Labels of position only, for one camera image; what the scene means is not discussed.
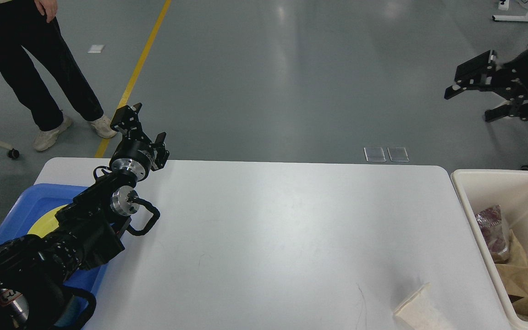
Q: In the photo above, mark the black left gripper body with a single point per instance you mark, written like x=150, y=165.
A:
x=135, y=157

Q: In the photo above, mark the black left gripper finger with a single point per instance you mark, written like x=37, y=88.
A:
x=126, y=121
x=161, y=153

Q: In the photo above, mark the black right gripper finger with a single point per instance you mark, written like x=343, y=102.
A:
x=513, y=108
x=483, y=74

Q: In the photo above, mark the yellow plastic plate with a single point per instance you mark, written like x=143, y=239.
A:
x=46, y=223

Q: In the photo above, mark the crushed red soda can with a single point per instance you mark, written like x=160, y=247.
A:
x=491, y=227

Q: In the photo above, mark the aluminium foil tray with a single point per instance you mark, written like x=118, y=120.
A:
x=504, y=243

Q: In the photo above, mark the brown paper bag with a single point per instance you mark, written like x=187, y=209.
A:
x=514, y=273

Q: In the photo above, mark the white paper cup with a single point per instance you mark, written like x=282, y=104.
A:
x=420, y=312

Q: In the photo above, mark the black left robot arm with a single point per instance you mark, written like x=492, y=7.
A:
x=130, y=213

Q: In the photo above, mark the person's hand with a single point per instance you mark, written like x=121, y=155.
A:
x=47, y=8

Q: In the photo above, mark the beige plastic bin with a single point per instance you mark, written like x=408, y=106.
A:
x=480, y=189

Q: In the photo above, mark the blue plastic tray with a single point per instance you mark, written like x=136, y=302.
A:
x=25, y=211

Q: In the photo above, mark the person in black trousers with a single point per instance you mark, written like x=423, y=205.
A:
x=24, y=36

